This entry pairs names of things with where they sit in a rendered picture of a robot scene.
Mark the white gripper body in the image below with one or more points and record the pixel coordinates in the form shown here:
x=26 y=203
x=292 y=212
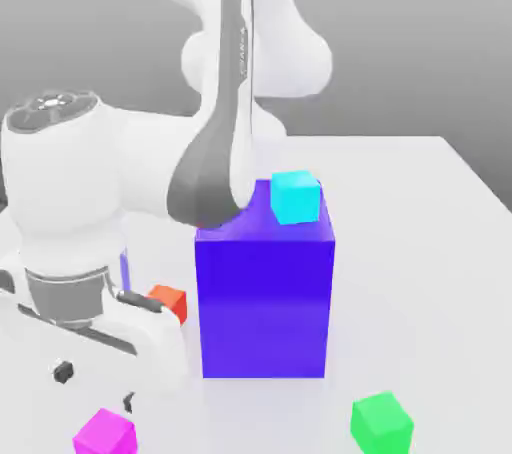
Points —
x=100 y=374

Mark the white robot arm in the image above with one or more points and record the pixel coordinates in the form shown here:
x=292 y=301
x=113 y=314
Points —
x=72 y=182

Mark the small magenta cube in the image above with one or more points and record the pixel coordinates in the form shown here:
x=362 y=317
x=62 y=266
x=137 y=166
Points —
x=104 y=436

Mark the small red cube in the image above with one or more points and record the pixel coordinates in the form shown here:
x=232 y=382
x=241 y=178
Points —
x=176 y=302

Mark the small cyan cube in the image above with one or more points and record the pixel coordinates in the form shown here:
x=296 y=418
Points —
x=295 y=198

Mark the small green cube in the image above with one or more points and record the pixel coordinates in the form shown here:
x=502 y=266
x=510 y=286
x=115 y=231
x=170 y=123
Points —
x=380 y=424

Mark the large blue box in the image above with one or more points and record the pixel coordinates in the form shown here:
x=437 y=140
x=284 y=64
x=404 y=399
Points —
x=264 y=302

